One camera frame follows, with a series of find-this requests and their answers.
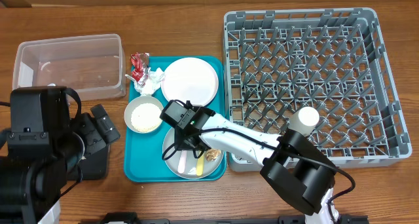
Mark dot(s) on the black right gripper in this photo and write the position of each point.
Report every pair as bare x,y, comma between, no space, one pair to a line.
181,145

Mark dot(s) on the grey plate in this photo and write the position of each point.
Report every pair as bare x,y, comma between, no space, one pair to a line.
190,170

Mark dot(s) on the white plastic fork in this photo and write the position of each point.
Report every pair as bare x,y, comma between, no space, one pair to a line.
182,162

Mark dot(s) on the yellow plastic spoon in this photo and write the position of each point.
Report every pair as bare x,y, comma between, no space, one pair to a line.
200,166

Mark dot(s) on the pink rimmed white plate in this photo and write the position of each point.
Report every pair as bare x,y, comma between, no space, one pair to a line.
190,79

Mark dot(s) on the white paper cup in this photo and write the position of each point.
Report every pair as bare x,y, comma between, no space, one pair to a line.
304,120

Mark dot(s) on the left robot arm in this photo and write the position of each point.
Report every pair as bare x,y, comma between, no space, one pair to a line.
50,142

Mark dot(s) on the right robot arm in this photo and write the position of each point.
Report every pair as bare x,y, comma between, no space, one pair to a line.
298,172

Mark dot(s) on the grey dishwasher rack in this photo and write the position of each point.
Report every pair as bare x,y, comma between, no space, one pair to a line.
334,60

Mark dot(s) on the brown food scrap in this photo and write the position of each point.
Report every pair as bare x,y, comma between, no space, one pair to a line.
212,154

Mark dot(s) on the teal plastic tray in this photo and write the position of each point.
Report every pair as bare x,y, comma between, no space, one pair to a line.
143,152

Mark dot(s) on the grey bowl with rice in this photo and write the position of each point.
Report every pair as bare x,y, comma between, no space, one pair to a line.
142,114

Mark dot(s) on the crumpled white napkin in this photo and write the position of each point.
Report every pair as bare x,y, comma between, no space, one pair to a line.
151,84

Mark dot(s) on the red foil wrapper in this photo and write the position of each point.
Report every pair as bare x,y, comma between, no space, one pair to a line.
140,62

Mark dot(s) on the black bin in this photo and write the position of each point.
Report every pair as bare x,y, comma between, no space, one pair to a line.
95,166

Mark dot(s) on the clear plastic bin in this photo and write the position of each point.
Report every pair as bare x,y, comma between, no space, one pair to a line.
92,65

